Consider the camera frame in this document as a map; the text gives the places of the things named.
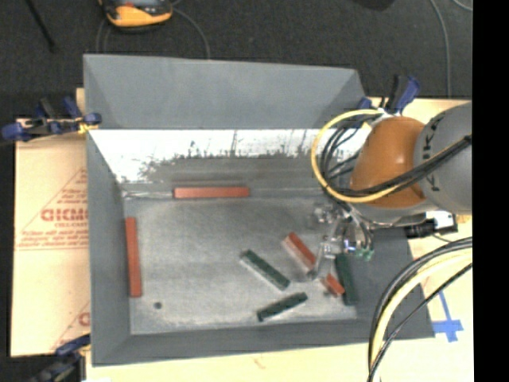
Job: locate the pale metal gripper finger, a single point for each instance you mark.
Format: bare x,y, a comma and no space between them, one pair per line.
331,267
321,259

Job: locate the red-brown flat block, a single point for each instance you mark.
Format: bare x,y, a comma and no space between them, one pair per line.
133,257
210,192
301,249
335,285

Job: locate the dark green flat block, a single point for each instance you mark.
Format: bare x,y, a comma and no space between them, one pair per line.
265,270
346,279
282,306

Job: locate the grey metal bin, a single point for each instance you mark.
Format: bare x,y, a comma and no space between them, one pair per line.
199,233

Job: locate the brown cardboard board, red print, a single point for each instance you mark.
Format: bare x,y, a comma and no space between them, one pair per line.
47,253

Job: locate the black cylinder on white bracket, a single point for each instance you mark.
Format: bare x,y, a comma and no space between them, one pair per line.
421,229

